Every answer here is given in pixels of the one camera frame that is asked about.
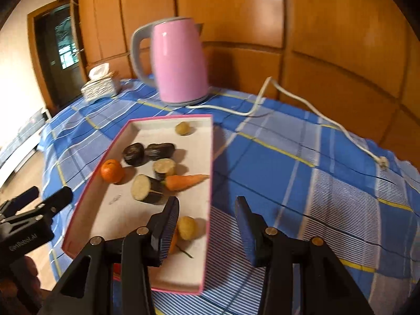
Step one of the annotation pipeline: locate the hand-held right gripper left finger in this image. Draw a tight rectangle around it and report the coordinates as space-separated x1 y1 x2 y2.
39 196 180 315

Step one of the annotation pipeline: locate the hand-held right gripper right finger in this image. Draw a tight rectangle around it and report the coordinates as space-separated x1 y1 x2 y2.
234 196 375 315

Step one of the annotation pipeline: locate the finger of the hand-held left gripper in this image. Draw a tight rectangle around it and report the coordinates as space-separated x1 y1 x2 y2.
33 186 73 220
0 186 40 219

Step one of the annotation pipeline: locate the mandarin orange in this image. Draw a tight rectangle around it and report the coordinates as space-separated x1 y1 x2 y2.
100 159 125 183
167 225 194 259

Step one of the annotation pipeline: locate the pink-rimmed white tray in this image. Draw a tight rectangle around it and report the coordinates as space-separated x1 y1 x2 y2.
62 114 214 295

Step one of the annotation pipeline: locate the dark sugarcane piece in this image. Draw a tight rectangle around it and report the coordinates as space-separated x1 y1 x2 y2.
131 174 165 205
153 158 176 181

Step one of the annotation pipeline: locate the small carrot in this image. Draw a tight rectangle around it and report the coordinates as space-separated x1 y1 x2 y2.
161 174 211 191

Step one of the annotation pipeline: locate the dark water chestnut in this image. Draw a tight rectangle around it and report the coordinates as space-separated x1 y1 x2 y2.
144 142 175 161
123 143 146 167

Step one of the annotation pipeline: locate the person's left hand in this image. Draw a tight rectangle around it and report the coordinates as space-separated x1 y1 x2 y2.
0 256 41 306

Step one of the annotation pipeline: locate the white low bench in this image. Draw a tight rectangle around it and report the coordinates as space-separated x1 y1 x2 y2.
0 107 46 178

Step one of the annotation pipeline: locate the blue plaid tablecloth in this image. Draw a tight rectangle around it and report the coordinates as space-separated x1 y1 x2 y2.
39 78 420 315

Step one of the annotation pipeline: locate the silver ornate tissue box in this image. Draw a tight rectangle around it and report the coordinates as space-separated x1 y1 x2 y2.
81 63 121 102

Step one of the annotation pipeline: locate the wooden door with glass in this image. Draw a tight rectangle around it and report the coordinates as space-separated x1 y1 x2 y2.
28 0 89 109

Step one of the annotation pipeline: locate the pink electric kettle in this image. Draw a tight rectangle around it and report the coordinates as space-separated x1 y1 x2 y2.
130 17 211 106

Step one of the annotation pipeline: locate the wooden panelled wardrobe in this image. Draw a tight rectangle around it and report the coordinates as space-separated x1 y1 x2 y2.
77 0 420 151

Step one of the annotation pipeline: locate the white kettle power cord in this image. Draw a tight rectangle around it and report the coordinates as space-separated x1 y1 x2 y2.
186 76 390 170

